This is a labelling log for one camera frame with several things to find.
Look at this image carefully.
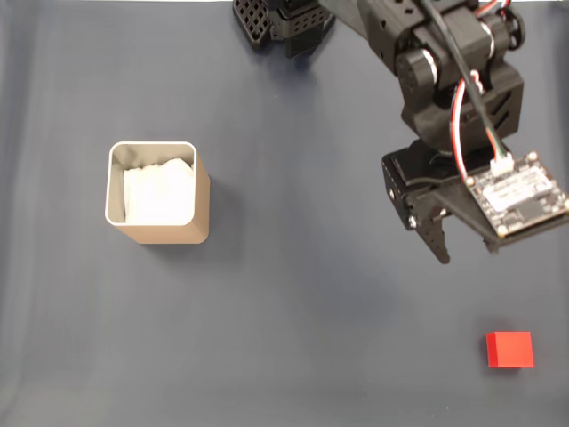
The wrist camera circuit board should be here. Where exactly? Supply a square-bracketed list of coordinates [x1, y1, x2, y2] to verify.
[465, 151, 569, 238]

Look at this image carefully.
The black camera cable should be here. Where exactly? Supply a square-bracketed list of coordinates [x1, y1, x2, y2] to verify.
[417, 0, 506, 161]

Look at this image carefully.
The red cube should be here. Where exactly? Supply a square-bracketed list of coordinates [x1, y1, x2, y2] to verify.
[485, 330, 535, 369]

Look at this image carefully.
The beige metal box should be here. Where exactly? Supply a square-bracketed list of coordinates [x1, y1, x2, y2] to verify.
[104, 141, 212, 246]

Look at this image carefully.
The blue-grey table mat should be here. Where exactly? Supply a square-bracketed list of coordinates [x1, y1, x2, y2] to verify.
[0, 2, 569, 427]

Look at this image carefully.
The red white black wire bundle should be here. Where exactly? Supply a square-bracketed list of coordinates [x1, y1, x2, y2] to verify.
[449, 0, 512, 182]

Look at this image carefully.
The white tissue paper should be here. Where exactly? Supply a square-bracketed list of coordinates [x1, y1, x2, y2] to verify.
[123, 157, 196, 224]

